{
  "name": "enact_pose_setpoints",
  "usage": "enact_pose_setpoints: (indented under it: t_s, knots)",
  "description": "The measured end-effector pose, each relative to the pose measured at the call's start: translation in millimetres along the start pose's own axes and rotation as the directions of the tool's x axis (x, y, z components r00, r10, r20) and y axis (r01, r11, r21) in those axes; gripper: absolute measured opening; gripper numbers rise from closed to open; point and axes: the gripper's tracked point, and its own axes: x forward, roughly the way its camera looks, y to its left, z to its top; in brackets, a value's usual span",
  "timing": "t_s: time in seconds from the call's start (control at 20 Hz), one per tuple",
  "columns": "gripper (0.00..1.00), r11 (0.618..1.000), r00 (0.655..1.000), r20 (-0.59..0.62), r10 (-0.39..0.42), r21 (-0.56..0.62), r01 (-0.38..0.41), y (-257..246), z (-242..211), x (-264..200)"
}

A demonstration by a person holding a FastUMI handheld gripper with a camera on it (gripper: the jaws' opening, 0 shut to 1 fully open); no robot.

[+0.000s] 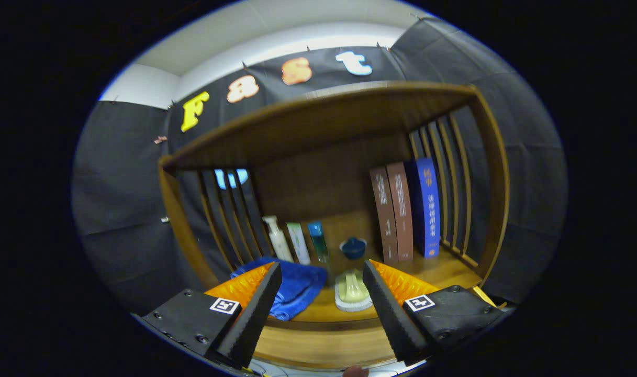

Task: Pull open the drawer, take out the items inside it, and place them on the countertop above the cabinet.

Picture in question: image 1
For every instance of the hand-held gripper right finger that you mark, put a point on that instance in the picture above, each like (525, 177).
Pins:
(391, 319)

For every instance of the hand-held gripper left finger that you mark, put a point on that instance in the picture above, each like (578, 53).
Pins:
(253, 319)

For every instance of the green soap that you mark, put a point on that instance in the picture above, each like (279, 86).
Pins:
(352, 290)

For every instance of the wooden countertop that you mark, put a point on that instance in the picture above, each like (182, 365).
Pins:
(444, 272)

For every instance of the wooden cabinet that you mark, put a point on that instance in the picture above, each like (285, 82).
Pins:
(318, 125)

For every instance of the folded blue towel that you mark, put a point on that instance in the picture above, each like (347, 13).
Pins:
(302, 288)

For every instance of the white pump bottle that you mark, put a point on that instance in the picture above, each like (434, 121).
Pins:
(279, 243)

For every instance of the small blue lidded bowl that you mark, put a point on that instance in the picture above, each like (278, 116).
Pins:
(353, 248)

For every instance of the pale green tube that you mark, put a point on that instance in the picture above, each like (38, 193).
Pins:
(299, 246)

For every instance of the dark brown book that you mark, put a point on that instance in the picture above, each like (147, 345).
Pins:
(385, 220)

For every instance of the teal bottle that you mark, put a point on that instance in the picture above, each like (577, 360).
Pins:
(318, 243)

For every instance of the reddish brown book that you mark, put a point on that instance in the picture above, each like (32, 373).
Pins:
(401, 209)

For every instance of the blue book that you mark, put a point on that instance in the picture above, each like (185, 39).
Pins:
(428, 209)

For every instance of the black backdrop cloth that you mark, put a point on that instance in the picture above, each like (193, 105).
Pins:
(119, 199)

